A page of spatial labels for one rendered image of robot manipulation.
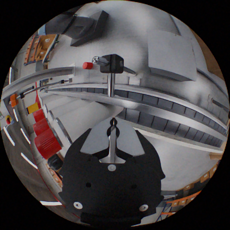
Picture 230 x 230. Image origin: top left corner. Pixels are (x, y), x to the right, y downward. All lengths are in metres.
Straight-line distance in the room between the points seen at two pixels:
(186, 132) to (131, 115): 0.17
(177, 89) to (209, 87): 0.15
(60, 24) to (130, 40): 0.28
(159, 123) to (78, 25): 0.46
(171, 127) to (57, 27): 0.51
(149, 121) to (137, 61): 0.18
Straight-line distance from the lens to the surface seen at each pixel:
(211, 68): 0.28
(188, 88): 0.25
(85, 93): 0.16
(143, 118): 0.20
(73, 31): 0.39
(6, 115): 0.54
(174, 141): 0.19
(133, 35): 0.30
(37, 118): 0.22
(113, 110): 0.15
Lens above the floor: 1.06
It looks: 51 degrees down
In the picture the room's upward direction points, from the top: 127 degrees counter-clockwise
